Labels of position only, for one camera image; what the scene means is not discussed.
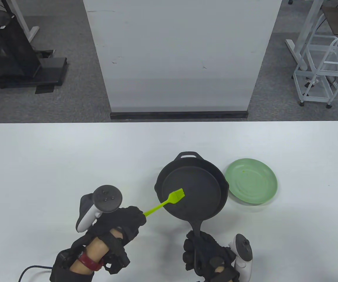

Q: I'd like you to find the person's left hand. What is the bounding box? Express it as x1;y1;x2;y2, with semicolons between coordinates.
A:
86;206;147;245

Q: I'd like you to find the person's right hand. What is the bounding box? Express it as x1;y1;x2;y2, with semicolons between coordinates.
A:
183;231;237;274

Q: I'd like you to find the green silicone brush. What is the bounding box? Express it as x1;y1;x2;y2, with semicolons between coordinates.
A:
143;188;185;218

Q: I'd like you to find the black cast iron frying pan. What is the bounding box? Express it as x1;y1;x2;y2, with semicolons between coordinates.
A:
155;151;229;276

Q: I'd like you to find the person's left forearm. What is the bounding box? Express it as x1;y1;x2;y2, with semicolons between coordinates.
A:
69;229;124;275

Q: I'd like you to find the white and black left controller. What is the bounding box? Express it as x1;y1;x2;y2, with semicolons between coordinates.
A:
76;185;123;233

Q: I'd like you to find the white and black controller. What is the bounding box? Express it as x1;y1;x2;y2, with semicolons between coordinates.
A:
76;185;123;233
228;234;254;281

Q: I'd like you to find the white and black right controller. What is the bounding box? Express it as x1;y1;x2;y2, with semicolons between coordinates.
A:
228;234;254;281

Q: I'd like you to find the red wristband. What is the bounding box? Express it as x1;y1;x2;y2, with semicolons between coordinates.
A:
77;252;103;271

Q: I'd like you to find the green round plate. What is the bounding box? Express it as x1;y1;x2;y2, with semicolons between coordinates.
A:
225;158;278;205

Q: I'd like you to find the black partition base bar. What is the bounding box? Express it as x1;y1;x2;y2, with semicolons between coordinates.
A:
110;111;249;120

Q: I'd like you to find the white partition panel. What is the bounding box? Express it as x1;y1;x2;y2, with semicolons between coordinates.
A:
83;0;283;113

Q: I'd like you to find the black computer case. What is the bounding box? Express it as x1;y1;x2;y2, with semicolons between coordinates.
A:
0;10;42;82

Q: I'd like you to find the white desk leg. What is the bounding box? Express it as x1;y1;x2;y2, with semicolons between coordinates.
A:
6;0;40;42
285;0;324;71

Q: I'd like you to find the black cable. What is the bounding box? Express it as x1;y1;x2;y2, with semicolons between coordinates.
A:
18;265;54;282

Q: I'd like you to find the black flat base plate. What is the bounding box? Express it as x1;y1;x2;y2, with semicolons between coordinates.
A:
0;57;68;89

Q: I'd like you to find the white wire cart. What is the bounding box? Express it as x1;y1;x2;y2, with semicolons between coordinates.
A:
293;36;338;109

